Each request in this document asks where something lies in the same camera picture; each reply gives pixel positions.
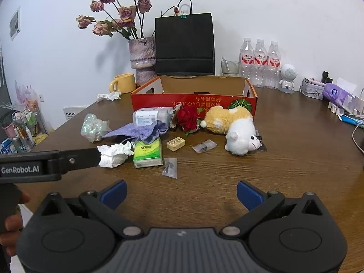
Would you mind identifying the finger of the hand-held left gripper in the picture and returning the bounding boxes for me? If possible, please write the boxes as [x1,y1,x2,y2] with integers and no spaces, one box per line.
[47,148,102,174]

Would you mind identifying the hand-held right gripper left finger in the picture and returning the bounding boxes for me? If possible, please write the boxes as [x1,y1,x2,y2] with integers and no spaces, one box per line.
[33,180,144,239]

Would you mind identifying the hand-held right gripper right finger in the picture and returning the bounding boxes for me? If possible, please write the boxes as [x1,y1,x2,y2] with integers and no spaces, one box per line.
[219,180,332,239]

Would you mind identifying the large white tissue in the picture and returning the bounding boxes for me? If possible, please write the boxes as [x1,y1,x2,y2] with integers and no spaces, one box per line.
[97,142,135,168]

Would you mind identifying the green tissue pack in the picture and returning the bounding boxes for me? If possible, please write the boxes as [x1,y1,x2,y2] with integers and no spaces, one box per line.
[133,138,164,169]

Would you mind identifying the purple cloth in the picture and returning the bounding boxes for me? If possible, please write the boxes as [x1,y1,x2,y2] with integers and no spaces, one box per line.
[102,120,169,145]

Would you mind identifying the yellow white plush toy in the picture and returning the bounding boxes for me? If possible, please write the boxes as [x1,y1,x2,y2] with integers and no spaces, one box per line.
[200,106,260,156]

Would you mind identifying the small clear plastic bag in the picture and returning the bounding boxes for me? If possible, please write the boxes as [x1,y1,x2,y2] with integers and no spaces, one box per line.
[162,157,178,179]
[192,139,216,154]

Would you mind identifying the beige small block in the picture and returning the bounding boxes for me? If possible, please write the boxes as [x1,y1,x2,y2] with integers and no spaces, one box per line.
[166,137,186,151]

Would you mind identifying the red cardboard box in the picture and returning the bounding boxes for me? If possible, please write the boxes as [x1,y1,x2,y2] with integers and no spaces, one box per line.
[131,75,258,120]

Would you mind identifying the person's left hand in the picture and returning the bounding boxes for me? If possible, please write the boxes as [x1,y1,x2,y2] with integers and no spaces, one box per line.
[0,189,31,258]

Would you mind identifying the iridescent crumpled wrap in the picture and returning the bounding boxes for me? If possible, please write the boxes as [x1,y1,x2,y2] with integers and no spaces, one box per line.
[80,114,110,143]

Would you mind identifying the cluttered storage rack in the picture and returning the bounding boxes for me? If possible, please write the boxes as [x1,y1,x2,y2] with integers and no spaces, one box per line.
[0,111,49,155]

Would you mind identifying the small crumpled white tissue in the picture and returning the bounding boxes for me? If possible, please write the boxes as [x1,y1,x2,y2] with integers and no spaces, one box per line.
[97,91,122,103]

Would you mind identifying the pink wrapped flowers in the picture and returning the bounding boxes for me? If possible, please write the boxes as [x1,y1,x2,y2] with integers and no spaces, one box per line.
[14,81,39,111]

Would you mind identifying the clear white label bottle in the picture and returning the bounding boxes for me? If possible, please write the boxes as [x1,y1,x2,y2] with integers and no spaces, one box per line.
[132,106,174,127]

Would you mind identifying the yellow mug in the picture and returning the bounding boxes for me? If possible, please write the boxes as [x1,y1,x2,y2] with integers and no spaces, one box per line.
[109,73,136,94]

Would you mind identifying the brown striped shell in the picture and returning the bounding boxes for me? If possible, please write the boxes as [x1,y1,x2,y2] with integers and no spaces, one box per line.
[170,104,182,130]

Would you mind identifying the red artificial rose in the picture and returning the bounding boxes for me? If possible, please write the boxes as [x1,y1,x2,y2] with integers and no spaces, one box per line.
[177,106,205,136]

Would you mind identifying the white printed tin box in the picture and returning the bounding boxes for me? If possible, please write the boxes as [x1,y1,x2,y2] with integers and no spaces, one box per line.
[301,80,326,100]

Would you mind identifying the purple ceramic vase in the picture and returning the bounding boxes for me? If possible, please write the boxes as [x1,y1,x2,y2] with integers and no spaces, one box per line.
[128,37,157,86]

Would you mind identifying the white robot speaker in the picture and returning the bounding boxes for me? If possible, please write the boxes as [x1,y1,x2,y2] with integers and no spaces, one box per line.
[278,63,298,94]

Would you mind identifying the clear drinking glass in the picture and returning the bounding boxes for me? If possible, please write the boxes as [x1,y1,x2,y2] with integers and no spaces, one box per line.
[221,61,240,77]

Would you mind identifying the blue tube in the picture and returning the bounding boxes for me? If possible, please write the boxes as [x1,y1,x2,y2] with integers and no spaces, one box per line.
[340,114,364,126]

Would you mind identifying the pink flat case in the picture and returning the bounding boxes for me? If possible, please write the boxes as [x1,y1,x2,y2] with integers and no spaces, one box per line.
[303,77,326,87]

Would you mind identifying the red label water bottle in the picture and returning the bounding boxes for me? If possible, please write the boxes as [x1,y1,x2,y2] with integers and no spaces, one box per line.
[240,38,254,87]
[254,39,268,88]
[267,41,282,89]

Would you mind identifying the purple tissue pack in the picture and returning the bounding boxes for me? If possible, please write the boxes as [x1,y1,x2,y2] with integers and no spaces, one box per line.
[322,78,358,111]

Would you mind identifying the dried pink flower bouquet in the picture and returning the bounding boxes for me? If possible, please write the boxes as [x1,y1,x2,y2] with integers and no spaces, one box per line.
[76,0,152,41]

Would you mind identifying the black paper bag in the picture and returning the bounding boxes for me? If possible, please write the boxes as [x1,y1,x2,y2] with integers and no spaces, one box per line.
[154,0,215,77]

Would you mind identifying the white wall vent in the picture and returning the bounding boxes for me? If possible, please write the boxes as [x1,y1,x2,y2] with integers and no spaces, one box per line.
[63,106,87,124]

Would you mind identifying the white cable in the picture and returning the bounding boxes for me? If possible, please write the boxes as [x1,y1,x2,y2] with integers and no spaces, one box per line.
[352,121,364,154]

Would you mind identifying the wall picture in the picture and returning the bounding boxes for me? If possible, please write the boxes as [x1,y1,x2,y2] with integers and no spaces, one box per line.
[9,6,21,41]

